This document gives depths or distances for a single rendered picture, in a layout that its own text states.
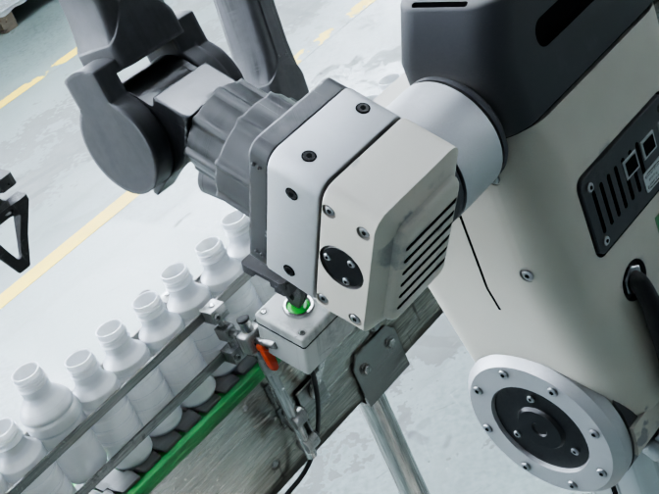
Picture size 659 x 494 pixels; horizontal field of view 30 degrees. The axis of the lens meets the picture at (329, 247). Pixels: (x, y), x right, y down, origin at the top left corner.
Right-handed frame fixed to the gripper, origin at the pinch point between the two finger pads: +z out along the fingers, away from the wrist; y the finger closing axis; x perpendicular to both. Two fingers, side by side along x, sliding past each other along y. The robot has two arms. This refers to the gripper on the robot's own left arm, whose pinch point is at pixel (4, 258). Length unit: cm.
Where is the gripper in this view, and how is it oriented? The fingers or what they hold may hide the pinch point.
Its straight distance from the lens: 128.8
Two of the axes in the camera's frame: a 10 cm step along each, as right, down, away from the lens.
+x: 6.3, -5.9, 5.1
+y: 7.0, 1.4, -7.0
